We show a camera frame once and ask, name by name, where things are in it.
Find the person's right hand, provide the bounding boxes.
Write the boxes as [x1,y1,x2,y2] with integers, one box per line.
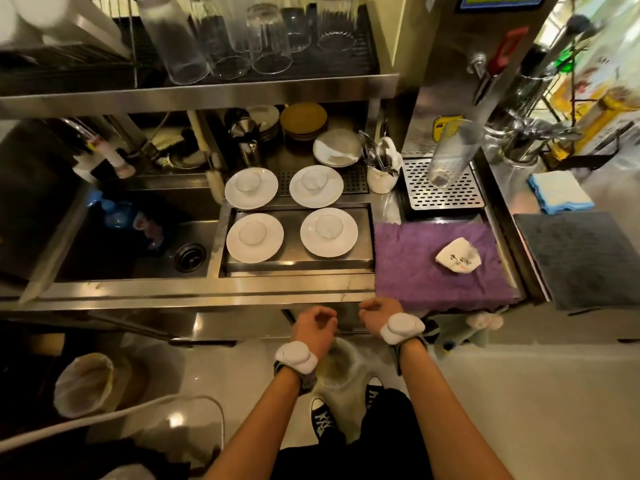
[359,297,404,335]

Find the dark grey mat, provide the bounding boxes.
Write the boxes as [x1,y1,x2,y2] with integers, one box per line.
[513,211,640,311]

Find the white right wrist tracker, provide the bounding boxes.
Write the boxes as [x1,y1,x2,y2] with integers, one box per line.
[379,313,429,375]

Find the yellow bottle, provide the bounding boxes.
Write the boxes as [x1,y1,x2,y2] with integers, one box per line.
[549,87,640,161]

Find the steel hot water dispenser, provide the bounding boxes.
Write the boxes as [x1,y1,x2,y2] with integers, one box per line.
[395,0,566,158]

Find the purple cloth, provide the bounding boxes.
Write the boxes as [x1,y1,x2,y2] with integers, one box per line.
[373,222,519,311]

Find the white hose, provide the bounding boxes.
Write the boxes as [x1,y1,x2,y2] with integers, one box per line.
[0,393,186,453]

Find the white ceramic cutlery jug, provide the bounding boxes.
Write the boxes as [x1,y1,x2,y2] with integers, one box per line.
[366,137,403,195]

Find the person's left hand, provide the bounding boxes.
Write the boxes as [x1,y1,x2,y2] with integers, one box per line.
[291,305,339,361]

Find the person's left leg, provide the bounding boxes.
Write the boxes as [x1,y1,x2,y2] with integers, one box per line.
[272,429,361,480]

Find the red tap handle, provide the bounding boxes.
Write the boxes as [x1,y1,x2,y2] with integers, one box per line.
[487,27,530,75]

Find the white plastic container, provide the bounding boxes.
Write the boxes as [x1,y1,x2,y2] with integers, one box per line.
[99,463,156,480]

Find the perforated steel drip tray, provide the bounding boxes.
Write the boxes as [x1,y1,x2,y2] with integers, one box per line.
[272,167,371,197]

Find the white plastic bag bin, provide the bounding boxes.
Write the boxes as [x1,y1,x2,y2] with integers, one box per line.
[53,353,133,419]

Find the stainless steel sink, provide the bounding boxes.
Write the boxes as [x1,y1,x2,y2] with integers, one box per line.
[19,187,223,283]

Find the wire dish rack with tray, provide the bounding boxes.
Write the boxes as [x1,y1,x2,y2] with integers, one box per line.
[0,0,141,95]

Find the stack of yellow rimmed dishes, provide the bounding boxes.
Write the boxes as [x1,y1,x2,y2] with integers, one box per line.
[279,102,329,141]

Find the round sink drain strainer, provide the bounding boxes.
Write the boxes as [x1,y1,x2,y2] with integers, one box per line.
[173,243,207,274]

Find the black white right shoe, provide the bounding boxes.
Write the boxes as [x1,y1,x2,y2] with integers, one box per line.
[363,377,385,411]

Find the clear labelled syrup bottle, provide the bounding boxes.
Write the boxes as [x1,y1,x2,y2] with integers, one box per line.
[549,0,640,125]

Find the chrome faucet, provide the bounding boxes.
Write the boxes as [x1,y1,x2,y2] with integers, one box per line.
[59,117,101,143]

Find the person's right forearm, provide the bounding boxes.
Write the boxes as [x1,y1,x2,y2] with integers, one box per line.
[399,337,516,480]

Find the white left wrist tracker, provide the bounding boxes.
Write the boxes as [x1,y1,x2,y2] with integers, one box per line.
[273,340,319,395]

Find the person's right leg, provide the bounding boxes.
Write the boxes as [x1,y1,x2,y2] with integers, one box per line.
[349,389,433,480]

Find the black white shoe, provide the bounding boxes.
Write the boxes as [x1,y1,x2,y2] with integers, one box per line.
[363,377,385,411]
[311,398,335,441]

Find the person's leg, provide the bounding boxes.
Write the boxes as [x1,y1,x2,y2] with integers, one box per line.
[272,429,361,480]
[349,389,433,480]

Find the bunch of steel cutlery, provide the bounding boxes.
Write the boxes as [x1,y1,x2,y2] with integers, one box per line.
[357,119,401,173]

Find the recessed steel drainboard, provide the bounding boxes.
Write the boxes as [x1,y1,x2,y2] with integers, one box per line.
[219,203,376,275]

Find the steel dispenser tap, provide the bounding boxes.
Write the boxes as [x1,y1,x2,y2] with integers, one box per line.
[467,52,501,105]

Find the slotted steel drip tray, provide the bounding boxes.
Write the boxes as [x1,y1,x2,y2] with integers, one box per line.
[402,157,487,211]

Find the clear measuring cup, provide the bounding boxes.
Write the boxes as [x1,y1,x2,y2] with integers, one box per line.
[426,118,485,189]

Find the steel milk jug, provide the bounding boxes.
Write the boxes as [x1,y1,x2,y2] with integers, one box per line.
[482,109,551,165]

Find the steel spoon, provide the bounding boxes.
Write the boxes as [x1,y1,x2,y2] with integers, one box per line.
[519,122,586,143]

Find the person's left forearm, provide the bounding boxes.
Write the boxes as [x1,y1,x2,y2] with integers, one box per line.
[202,367,301,480]

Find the white saucer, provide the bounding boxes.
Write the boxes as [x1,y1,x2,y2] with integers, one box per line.
[225,167,279,211]
[225,213,285,265]
[289,165,345,209]
[299,207,359,259]

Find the green hanging cloth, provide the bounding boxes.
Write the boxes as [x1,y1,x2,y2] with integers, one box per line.
[429,307,509,361]

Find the stack of white plates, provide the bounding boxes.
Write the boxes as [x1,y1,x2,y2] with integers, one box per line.
[313,128,363,169]

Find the blue white cloth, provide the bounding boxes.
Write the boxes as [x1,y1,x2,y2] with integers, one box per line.
[527,169,596,215]

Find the stack of grey bowls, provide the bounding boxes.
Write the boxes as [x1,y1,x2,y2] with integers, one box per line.
[247,104,281,141]

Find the white sponge bottle brush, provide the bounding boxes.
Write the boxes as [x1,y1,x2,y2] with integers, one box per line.
[187,110,227,203]

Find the blue dish soap bottle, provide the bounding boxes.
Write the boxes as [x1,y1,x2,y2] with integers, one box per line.
[87,192,166,251]

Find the group of tall clear glasses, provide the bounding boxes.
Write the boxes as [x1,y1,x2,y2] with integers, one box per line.
[137,0,359,85]

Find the black tap handle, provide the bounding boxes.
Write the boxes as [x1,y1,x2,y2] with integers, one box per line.
[529,13,601,78]

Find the white wrist tracker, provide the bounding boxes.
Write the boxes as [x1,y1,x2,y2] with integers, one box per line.
[273,340,319,395]
[379,313,429,375]

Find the white mug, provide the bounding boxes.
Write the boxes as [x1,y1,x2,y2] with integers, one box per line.
[0,0,43,51]

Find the small patterned glass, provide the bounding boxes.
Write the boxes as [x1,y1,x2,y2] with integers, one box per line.
[235,170,263,193]
[315,214,345,239]
[301,168,329,191]
[239,220,267,247]

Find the round steel bowl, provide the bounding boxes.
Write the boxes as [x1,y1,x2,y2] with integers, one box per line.
[167,147,209,171]

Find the black white left shoe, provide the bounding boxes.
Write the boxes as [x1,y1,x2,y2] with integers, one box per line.
[311,398,335,441]

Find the white dishes on rack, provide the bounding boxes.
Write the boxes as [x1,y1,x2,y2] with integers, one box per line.
[12,0,133,61]

